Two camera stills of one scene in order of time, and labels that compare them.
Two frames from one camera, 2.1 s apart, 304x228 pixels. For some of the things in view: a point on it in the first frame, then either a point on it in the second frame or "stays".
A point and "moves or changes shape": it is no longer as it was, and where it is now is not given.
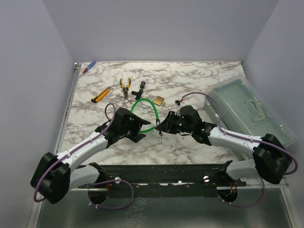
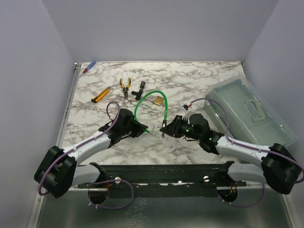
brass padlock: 158,100 moves or changes shape
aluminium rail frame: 36,214 stays
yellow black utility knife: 101,95 stays
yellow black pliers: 126,89 stays
